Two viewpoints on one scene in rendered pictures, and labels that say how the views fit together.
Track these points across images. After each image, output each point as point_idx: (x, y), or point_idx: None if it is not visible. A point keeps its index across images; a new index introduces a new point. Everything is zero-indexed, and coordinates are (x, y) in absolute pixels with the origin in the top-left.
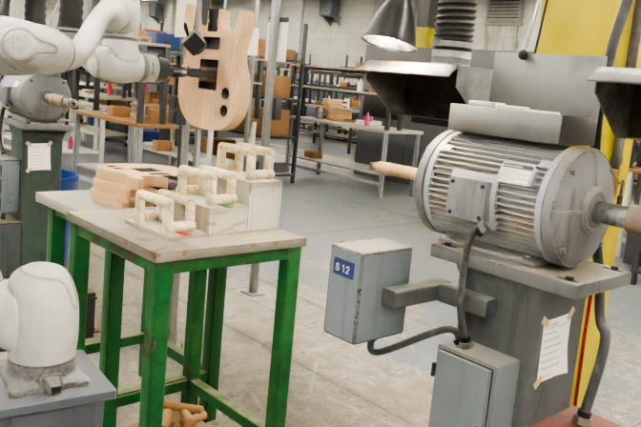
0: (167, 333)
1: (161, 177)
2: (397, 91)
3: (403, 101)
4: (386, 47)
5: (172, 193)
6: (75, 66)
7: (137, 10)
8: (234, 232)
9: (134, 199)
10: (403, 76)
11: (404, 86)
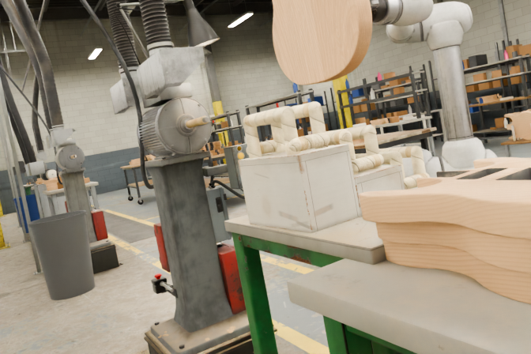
0: None
1: (457, 172)
2: (174, 68)
3: (167, 77)
4: (199, 43)
5: None
6: (393, 34)
7: None
8: None
9: None
10: (167, 58)
11: (166, 65)
